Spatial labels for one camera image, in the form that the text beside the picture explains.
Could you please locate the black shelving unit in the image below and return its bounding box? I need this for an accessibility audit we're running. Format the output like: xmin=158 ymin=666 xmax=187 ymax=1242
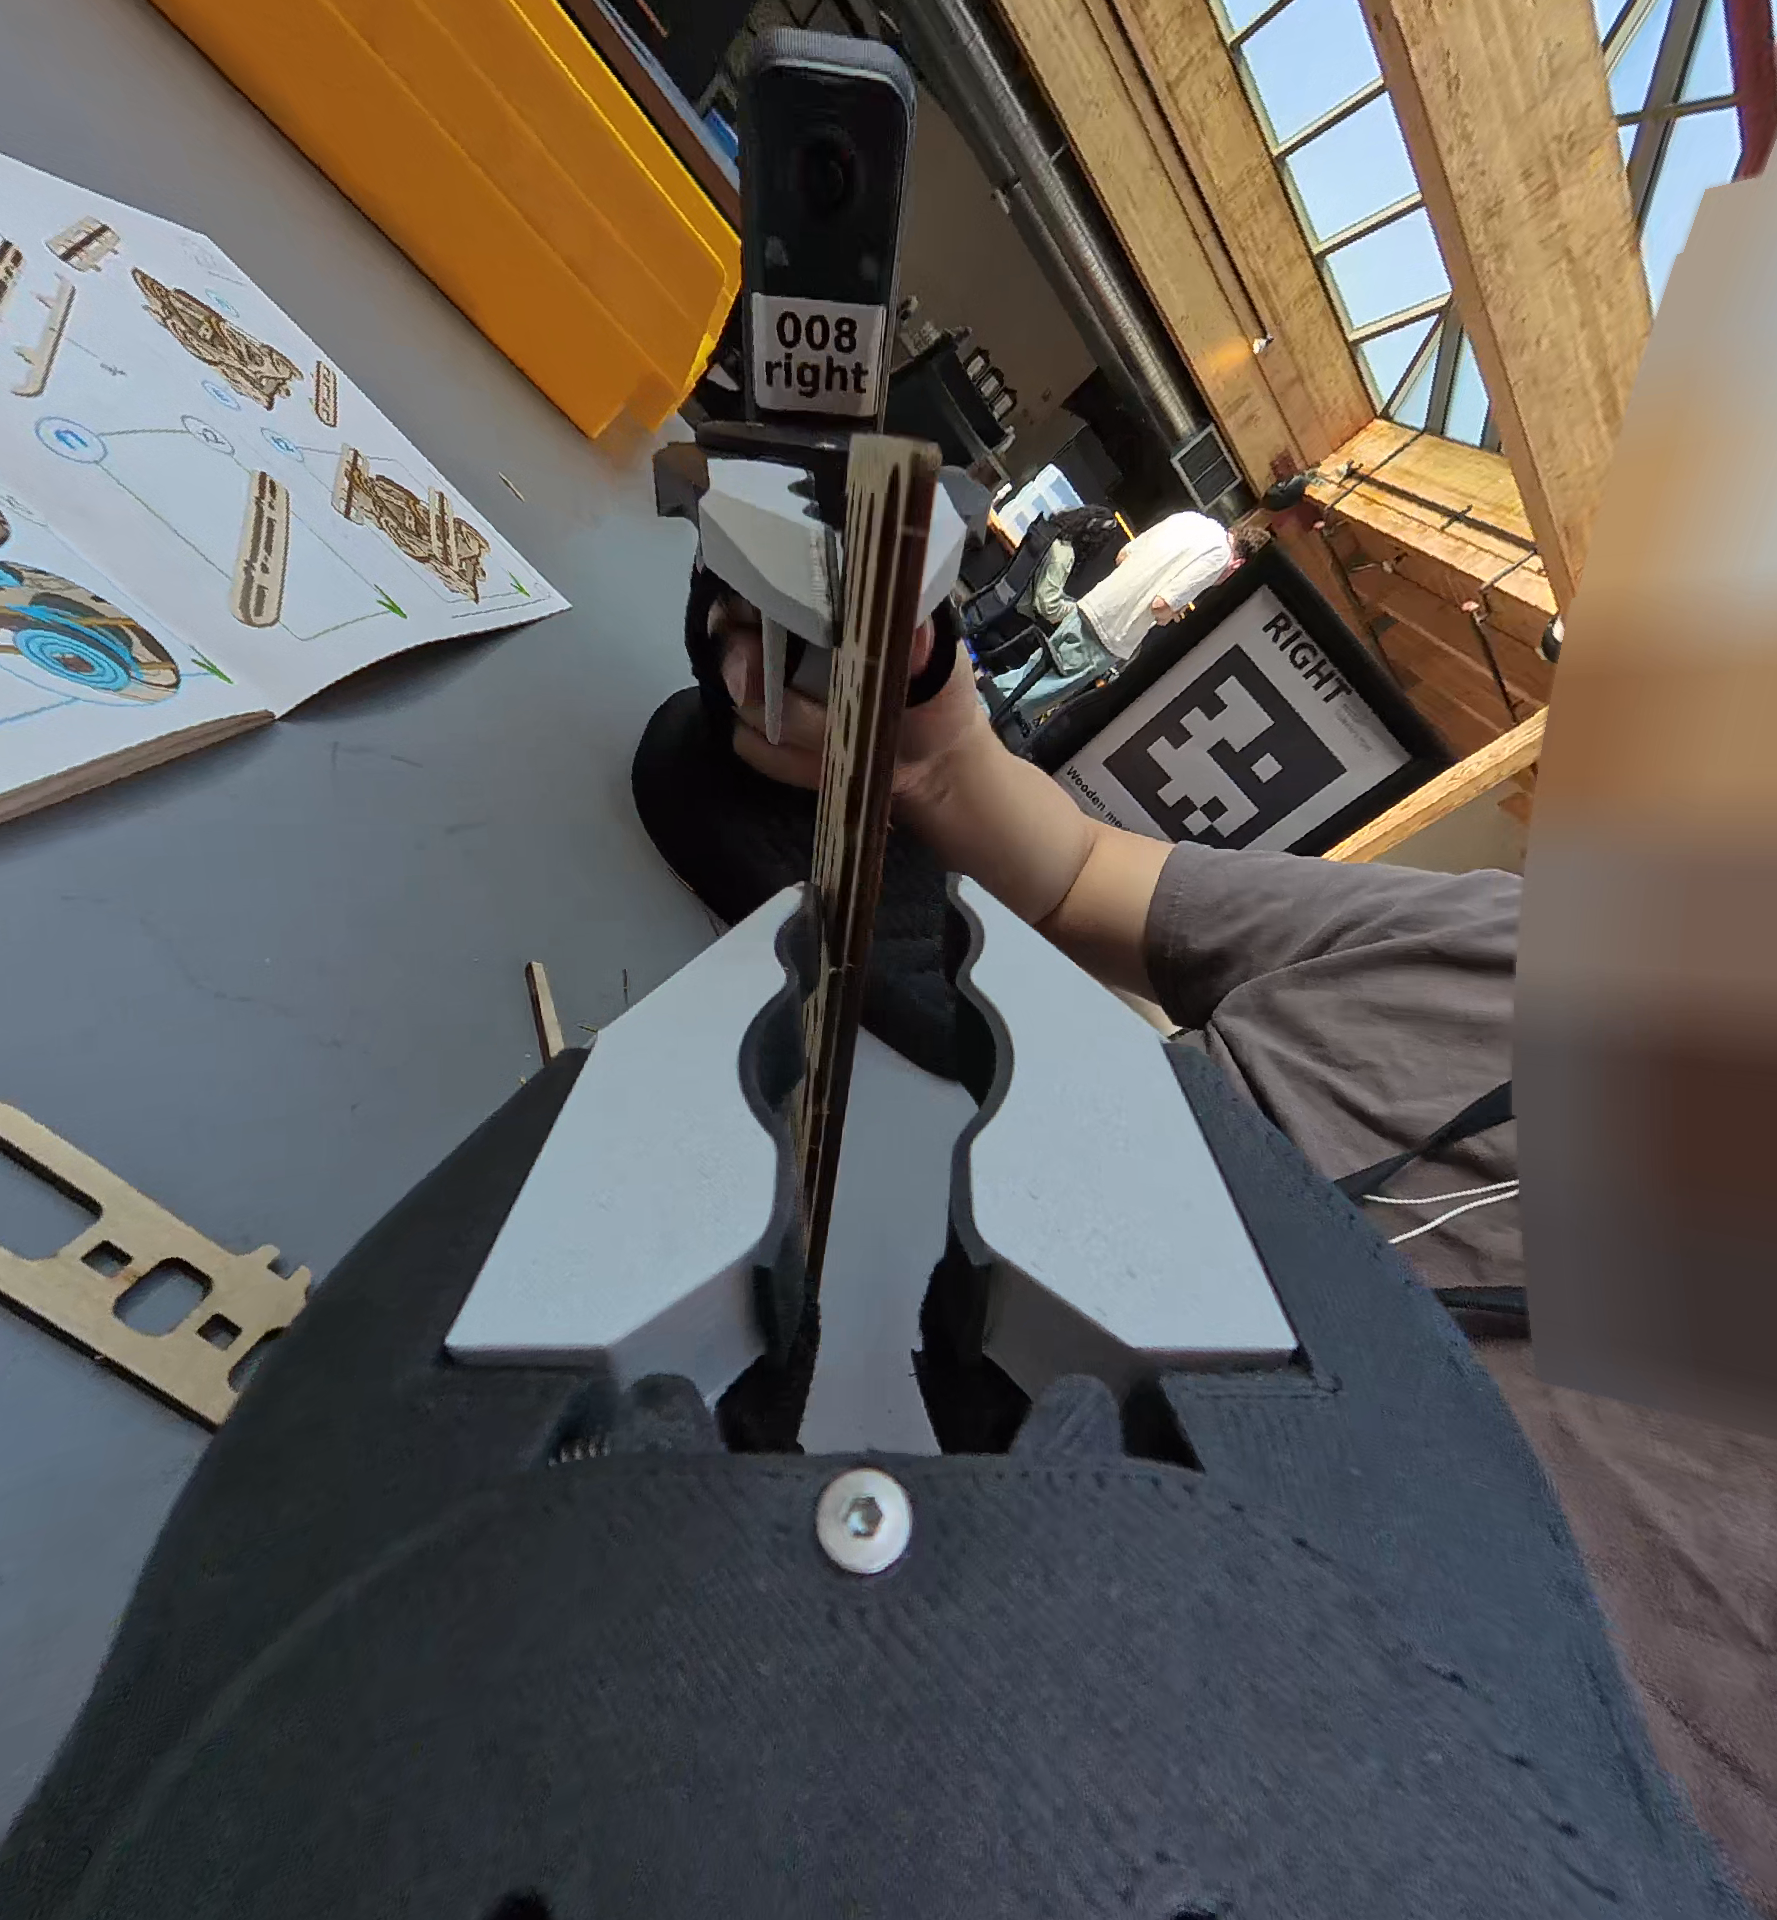
xmin=887 ymin=301 xmax=1023 ymax=484

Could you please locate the wooden ceiling beam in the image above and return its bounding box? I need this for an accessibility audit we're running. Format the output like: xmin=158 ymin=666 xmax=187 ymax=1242
xmin=1356 ymin=0 xmax=1654 ymax=575

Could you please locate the assembly instruction booklet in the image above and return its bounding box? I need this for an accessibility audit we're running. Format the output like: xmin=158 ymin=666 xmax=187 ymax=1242
xmin=0 ymin=117 xmax=576 ymax=860

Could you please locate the slotted flat wooden part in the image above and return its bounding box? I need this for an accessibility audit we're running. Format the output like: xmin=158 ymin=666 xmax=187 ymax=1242
xmin=0 ymin=1093 xmax=314 ymax=1428

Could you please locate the yellow plastic bin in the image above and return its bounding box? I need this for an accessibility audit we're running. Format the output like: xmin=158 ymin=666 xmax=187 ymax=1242
xmin=143 ymin=0 xmax=742 ymax=439

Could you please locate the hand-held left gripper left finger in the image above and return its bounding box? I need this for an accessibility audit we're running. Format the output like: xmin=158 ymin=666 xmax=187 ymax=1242
xmin=439 ymin=881 xmax=834 ymax=1423

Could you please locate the grey ventilation duct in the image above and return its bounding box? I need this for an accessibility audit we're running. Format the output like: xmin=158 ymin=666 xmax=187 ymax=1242
xmin=887 ymin=0 xmax=1236 ymax=452

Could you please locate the black framed tag sign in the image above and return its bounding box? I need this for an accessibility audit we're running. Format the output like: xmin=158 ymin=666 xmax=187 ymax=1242
xmin=1045 ymin=544 xmax=1458 ymax=860

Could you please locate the person's right forearm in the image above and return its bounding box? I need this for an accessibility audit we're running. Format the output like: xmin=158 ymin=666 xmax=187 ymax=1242
xmin=904 ymin=741 xmax=1182 ymax=1036

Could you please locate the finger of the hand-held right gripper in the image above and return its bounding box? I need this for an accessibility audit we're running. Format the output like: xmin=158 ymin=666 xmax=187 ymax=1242
xmin=924 ymin=475 xmax=971 ymax=622
xmin=697 ymin=458 xmax=847 ymax=743

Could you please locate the wooden loft platform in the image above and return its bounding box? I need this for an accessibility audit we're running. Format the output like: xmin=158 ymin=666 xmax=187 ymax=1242
xmin=1273 ymin=416 xmax=1567 ymax=764

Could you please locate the thin laser-cut plywood sheet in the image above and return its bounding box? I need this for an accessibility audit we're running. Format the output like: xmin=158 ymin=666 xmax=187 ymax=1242
xmin=778 ymin=433 xmax=945 ymax=1329

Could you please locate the white cord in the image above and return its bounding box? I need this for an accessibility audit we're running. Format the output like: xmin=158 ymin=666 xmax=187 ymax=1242
xmin=1388 ymin=1176 xmax=1519 ymax=1249

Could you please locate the light wooden board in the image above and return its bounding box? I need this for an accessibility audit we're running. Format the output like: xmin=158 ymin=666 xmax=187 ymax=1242
xmin=1320 ymin=705 xmax=1552 ymax=862

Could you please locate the skylight window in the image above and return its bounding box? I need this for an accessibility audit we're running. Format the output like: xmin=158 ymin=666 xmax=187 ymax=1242
xmin=1218 ymin=0 xmax=1777 ymax=452

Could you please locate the person's right hand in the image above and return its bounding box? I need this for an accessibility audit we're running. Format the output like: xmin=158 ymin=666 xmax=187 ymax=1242
xmin=724 ymin=616 xmax=1011 ymax=826

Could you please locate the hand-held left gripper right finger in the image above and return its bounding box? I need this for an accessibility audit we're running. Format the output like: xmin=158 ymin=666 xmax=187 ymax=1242
xmin=951 ymin=881 xmax=1305 ymax=1413

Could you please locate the black strap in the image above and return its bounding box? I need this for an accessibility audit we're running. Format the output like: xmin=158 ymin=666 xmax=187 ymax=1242
xmin=1339 ymin=1079 xmax=1519 ymax=1200

